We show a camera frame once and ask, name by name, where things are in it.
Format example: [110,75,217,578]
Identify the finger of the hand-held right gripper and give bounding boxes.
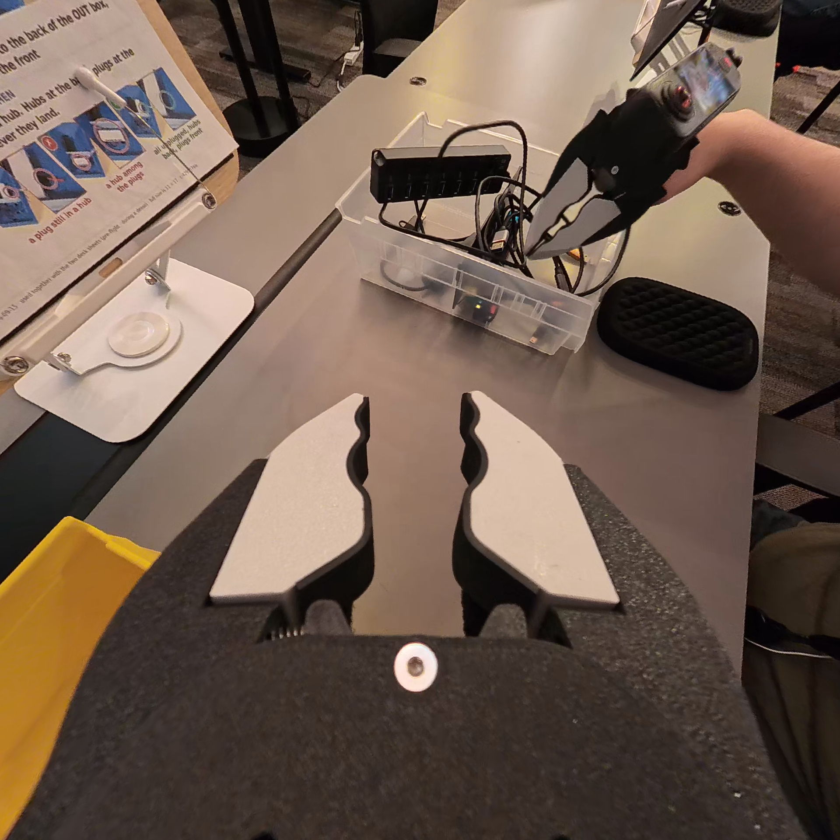
[525,147,602,250]
[527,197,635,259]

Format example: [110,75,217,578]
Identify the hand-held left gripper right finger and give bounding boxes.
[452,389,623,641]

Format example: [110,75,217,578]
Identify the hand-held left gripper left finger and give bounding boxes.
[208,393,375,639]

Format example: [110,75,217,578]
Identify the black USB cable grey plugs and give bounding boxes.
[476,184,634,300]

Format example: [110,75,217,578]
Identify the black USB hub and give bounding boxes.
[369,145,514,206]

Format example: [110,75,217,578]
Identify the clear plastic bin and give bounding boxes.
[336,111,607,359]

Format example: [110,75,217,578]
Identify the yellow plastic bin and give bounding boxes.
[0,515,162,840]

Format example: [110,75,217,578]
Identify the person's right forearm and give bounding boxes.
[661,108,840,300]

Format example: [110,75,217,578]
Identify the grey laptop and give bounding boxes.
[628,0,710,80]

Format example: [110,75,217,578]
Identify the black quilted cushion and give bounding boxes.
[596,275,763,393]

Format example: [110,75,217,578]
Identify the dark flat desk mat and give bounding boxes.
[0,389,148,578]

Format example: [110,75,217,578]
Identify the black stand pole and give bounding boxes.
[210,0,320,158]

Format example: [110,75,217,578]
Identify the instruction poster board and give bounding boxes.
[0,0,241,384]

